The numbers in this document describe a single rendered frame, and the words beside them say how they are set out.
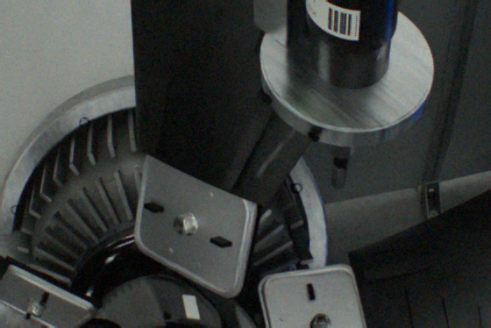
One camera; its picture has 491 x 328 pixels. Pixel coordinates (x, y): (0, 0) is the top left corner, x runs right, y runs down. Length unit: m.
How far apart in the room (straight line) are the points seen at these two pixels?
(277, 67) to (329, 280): 0.29
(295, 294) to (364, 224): 1.38
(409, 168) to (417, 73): 1.56
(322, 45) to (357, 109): 0.03
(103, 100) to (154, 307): 0.23
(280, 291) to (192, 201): 0.09
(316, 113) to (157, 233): 0.26
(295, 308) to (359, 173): 1.28
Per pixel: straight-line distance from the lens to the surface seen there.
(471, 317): 0.67
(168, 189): 0.62
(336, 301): 0.66
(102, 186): 0.70
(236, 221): 0.59
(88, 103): 0.77
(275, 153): 0.56
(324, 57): 0.39
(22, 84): 0.81
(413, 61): 0.41
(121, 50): 0.80
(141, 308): 0.59
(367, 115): 0.39
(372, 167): 1.92
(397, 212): 2.06
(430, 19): 1.60
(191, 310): 0.58
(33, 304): 0.63
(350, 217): 2.04
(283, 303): 0.65
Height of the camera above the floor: 1.79
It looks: 58 degrees down
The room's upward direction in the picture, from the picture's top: 2 degrees counter-clockwise
